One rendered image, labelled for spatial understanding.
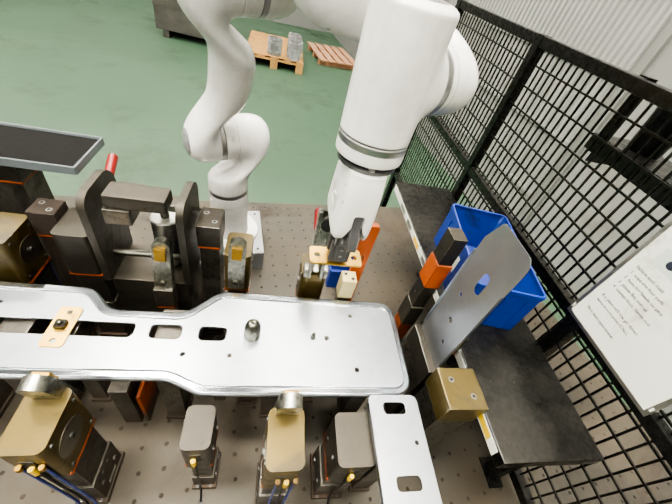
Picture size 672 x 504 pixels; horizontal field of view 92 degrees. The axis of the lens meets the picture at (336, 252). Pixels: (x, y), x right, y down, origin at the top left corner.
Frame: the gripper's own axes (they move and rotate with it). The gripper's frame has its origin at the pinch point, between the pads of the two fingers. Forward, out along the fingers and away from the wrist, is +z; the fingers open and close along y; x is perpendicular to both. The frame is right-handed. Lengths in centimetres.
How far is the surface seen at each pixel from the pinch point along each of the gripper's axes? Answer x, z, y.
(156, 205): -32.0, 9.7, -16.3
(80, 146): -53, 12, -36
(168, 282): -30.8, 27.2, -11.9
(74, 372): -40.5, 27.9, 8.2
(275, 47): -24, 102, -529
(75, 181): -146, 129, -177
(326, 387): 3.0, 27.6, 10.5
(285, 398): -6.1, 15.8, 17.1
